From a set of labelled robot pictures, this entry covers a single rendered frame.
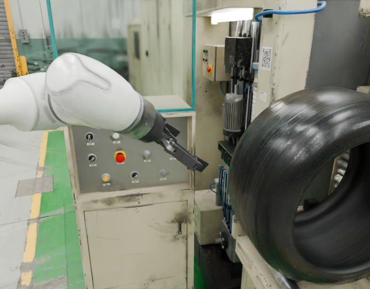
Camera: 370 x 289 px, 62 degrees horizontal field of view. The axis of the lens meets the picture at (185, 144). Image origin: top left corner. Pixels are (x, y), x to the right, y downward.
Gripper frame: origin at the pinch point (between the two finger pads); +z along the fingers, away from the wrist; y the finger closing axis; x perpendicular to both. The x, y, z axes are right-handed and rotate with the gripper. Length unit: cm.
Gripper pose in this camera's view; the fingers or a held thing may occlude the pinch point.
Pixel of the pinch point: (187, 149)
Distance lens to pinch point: 82.3
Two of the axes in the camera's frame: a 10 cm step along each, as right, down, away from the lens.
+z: 5.0, 3.1, 8.1
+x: 6.8, -7.2, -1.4
